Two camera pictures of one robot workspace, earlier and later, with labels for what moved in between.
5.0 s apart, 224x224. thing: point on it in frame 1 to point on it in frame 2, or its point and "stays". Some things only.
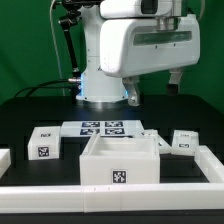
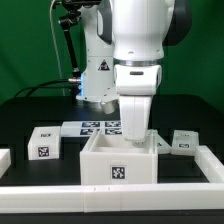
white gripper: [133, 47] to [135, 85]
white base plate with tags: [104, 128] stays
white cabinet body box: [120, 160] stays
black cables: [45, 87] stays
